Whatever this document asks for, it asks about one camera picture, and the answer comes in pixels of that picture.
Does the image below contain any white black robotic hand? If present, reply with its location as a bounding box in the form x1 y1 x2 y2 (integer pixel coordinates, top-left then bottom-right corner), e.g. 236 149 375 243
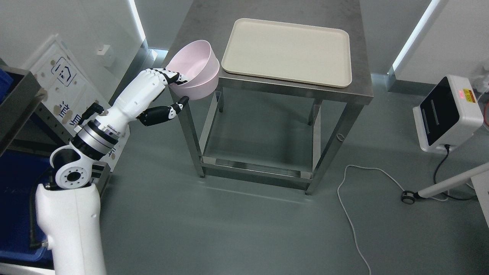
97 68 190 131

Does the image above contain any pink bowl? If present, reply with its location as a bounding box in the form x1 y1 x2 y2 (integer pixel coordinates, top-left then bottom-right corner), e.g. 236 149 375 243
170 56 220 100
165 40 212 82

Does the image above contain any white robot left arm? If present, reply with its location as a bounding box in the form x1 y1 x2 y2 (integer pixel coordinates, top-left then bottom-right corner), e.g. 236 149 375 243
34 105 140 275

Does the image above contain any steel shelf rack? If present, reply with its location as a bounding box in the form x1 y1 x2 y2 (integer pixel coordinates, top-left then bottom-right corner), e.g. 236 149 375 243
0 57 111 199

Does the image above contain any white sign board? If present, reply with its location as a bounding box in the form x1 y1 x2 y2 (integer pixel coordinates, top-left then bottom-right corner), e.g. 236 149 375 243
23 34 130 172

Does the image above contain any blue bin at left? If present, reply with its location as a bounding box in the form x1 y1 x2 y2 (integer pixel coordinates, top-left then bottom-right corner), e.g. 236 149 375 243
0 151 53 269

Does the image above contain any beige plastic tray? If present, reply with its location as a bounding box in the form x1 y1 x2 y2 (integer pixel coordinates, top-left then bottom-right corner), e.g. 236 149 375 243
221 18 353 88

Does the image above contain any stainless steel table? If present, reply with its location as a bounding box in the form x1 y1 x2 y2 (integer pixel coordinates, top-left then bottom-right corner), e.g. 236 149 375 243
169 0 374 195

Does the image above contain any white stand leg with caster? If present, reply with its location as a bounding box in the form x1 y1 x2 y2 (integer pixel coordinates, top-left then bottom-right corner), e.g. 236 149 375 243
401 163 489 204

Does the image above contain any white black box device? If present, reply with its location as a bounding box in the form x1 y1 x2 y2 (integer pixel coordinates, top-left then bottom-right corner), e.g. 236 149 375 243
413 74 484 154

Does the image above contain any white wall switch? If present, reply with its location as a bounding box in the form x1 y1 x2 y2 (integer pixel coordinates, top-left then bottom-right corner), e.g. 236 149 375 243
97 45 112 58

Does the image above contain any white floor cable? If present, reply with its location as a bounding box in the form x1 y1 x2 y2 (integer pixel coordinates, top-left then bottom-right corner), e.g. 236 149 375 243
337 165 449 275

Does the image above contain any black power cable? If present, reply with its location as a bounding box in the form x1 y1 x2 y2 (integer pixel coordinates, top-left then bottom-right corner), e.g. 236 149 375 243
433 144 478 201

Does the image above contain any white wall socket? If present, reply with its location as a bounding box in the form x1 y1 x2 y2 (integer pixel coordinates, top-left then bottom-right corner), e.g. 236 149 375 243
472 74 489 94

